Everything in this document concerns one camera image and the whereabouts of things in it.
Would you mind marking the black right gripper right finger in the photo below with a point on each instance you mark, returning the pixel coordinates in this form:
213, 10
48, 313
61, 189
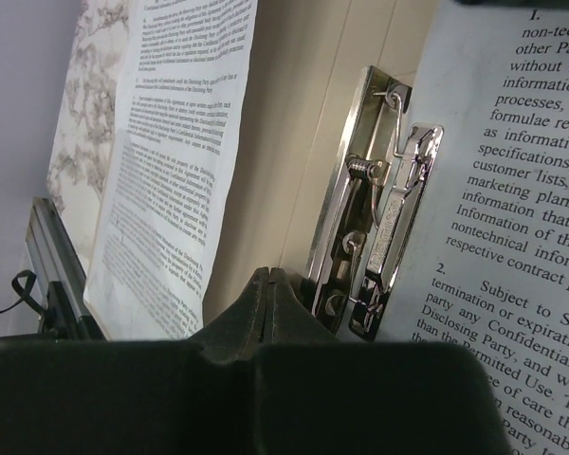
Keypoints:
313, 394

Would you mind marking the printed white paper sheet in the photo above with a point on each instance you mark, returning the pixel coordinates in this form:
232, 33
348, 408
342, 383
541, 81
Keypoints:
179, 105

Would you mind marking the beige paper folder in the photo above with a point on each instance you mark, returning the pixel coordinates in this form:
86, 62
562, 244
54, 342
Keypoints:
305, 65

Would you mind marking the chrome folder clip mechanism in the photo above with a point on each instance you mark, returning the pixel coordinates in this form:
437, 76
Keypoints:
369, 209

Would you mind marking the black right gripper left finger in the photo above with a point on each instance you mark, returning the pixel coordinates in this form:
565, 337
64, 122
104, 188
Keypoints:
65, 396

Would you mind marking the aluminium frame rail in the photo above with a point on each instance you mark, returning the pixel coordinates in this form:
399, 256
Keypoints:
60, 276

